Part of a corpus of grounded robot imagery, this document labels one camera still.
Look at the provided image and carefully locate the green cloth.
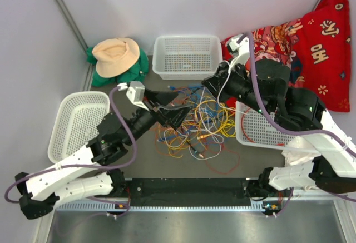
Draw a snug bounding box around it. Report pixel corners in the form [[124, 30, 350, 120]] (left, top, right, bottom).
[[86, 47, 149, 87]]

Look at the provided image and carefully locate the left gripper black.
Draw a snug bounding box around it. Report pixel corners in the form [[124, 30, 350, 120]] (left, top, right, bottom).
[[122, 89, 194, 147]]

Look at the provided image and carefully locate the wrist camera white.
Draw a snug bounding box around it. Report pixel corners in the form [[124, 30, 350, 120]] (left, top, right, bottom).
[[117, 81, 149, 110], [225, 33, 250, 65]]

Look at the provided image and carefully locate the white basket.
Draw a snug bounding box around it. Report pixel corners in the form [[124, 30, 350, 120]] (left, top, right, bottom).
[[152, 35, 223, 80], [47, 91, 110, 163], [235, 102, 306, 150]]

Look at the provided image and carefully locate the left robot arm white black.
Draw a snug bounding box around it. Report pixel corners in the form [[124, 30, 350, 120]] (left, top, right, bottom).
[[15, 90, 191, 220]]

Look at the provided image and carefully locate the white cloth right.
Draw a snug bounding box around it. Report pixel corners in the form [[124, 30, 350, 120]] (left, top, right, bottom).
[[282, 150, 316, 167]]

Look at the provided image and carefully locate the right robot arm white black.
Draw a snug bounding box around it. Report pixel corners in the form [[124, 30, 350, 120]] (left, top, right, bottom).
[[202, 59, 355, 196]]

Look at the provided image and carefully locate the white basket back centre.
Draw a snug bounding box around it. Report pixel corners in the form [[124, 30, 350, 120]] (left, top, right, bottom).
[[152, 35, 223, 80]]

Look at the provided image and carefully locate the white basket left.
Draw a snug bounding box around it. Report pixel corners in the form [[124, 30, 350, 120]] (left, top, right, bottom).
[[47, 91, 110, 163]]

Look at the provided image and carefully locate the yellow cable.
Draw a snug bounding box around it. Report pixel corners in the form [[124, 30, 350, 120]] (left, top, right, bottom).
[[166, 98, 237, 157]]

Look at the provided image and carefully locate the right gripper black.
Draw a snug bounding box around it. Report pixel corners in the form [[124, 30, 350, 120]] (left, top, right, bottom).
[[201, 58, 271, 117]]

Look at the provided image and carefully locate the orange thin cable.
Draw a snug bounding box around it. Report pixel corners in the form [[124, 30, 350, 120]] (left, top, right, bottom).
[[154, 86, 241, 175]]

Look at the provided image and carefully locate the red ethernet cable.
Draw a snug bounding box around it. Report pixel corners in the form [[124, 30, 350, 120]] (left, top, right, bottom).
[[240, 106, 286, 147]]

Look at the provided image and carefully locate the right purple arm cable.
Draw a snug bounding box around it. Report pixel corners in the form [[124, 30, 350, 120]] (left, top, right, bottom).
[[239, 33, 356, 202]]

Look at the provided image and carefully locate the blue cable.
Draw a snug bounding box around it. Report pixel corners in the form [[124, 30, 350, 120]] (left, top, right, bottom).
[[157, 83, 226, 149]]

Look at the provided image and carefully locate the white slotted cable duct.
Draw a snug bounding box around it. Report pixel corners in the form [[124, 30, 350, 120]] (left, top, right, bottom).
[[55, 200, 279, 212]]

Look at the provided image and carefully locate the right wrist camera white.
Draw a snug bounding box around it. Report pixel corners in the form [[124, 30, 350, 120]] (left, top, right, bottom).
[[225, 33, 250, 65]]

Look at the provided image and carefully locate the peach bucket hat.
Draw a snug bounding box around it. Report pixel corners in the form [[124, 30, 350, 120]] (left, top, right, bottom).
[[92, 38, 140, 78]]

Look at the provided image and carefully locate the red printed pillow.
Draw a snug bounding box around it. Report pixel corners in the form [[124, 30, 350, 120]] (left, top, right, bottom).
[[221, 0, 351, 112]]

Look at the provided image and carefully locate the black base bar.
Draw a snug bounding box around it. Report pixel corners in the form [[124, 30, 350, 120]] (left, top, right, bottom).
[[119, 178, 251, 207]]

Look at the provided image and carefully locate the white basket right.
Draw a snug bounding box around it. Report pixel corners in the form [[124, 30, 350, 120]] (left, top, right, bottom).
[[235, 102, 306, 150]]

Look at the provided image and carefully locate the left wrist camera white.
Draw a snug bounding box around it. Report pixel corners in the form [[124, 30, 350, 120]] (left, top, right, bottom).
[[117, 81, 149, 110]]

